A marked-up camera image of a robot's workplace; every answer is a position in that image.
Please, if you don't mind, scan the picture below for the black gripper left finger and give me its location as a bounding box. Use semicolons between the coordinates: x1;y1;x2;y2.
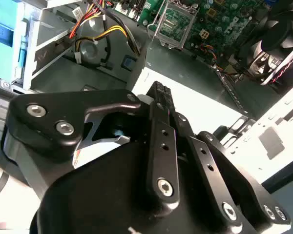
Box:
8;81;181;205

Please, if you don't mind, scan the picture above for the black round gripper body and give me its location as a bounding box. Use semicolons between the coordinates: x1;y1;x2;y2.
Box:
2;107;293;234

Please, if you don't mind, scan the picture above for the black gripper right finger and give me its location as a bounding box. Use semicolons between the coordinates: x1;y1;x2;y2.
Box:
169;91;292;225

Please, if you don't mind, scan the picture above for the thin wire locking lever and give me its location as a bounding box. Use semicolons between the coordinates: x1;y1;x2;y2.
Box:
147;0;167;41

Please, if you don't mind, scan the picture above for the metal socket cover frame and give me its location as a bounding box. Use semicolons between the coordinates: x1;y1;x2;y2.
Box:
155;0;201;51

